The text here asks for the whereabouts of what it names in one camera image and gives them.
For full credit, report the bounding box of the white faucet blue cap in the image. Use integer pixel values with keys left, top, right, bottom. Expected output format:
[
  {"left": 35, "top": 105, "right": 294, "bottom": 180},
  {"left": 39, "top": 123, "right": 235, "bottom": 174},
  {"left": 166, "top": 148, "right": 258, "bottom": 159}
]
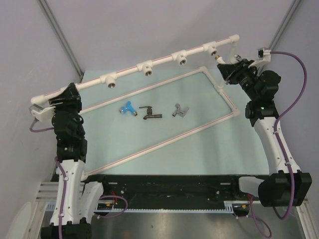
[{"left": 214, "top": 54, "right": 243, "bottom": 65}]

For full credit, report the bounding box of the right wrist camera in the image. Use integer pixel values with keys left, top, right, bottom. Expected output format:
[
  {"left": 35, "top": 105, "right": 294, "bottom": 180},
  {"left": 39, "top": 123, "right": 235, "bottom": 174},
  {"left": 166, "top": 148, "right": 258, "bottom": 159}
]
[{"left": 251, "top": 48, "right": 271, "bottom": 68}]

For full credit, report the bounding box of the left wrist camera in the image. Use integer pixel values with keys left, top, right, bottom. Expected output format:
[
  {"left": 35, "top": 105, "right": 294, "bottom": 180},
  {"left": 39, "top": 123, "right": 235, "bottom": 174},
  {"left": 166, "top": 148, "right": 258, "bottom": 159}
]
[{"left": 29, "top": 104, "right": 55, "bottom": 122}]

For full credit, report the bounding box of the chrome metal faucet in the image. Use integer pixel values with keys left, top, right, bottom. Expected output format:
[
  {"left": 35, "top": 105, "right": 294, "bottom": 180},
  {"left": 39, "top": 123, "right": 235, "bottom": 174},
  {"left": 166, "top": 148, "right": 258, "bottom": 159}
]
[{"left": 172, "top": 104, "right": 189, "bottom": 117}]

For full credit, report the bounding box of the white PVC pipe frame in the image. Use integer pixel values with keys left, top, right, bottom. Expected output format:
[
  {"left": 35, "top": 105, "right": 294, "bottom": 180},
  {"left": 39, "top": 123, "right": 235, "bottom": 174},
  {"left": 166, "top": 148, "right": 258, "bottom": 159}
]
[{"left": 30, "top": 34, "right": 241, "bottom": 180}]

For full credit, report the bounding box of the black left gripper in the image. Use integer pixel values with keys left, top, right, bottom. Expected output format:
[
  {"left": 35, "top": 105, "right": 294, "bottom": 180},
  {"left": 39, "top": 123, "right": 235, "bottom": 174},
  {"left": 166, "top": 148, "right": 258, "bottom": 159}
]
[{"left": 48, "top": 83, "right": 85, "bottom": 137}]

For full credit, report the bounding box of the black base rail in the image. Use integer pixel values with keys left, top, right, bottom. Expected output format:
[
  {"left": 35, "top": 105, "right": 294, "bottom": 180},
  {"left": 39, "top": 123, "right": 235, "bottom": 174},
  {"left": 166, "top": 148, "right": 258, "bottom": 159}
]
[{"left": 80, "top": 174, "right": 248, "bottom": 201}]

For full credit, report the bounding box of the white cable duct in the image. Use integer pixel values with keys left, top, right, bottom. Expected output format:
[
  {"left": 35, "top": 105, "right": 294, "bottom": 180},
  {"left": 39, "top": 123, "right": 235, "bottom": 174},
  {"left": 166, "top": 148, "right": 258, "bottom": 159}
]
[{"left": 46, "top": 203, "right": 236, "bottom": 214}]

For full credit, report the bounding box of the dark bronze faucet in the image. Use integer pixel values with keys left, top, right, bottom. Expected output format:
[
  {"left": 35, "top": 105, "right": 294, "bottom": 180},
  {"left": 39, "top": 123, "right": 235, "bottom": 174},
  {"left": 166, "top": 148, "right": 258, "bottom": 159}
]
[{"left": 139, "top": 106, "right": 162, "bottom": 120}]

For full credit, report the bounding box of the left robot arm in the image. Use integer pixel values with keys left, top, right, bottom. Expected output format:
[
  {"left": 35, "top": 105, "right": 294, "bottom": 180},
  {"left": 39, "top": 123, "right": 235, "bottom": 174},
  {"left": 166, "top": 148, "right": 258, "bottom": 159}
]
[{"left": 40, "top": 83, "right": 110, "bottom": 239}]

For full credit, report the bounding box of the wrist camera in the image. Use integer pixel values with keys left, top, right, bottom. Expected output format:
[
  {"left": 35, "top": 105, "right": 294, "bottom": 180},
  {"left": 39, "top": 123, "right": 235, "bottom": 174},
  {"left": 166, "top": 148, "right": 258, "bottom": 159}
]
[
  {"left": 29, "top": 104, "right": 55, "bottom": 122},
  {"left": 251, "top": 48, "right": 271, "bottom": 68}
]

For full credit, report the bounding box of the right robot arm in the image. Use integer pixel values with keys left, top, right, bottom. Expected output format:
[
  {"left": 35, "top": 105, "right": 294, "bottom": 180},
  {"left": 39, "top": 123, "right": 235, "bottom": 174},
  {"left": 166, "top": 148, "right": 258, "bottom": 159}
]
[{"left": 215, "top": 56, "right": 312, "bottom": 207}]

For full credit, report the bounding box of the blue plastic faucet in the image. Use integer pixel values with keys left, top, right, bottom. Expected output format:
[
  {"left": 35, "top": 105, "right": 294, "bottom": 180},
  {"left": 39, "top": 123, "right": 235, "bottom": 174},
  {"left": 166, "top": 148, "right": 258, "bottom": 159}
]
[{"left": 119, "top": 101, "right": 138, "bottom": 117}]

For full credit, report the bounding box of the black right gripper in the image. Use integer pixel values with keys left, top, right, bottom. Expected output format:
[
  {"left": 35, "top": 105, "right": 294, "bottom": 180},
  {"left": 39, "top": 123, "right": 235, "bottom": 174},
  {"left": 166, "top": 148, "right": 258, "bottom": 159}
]
[{"left": 217, "top": 59, "right": 259, "bottom": 101}]

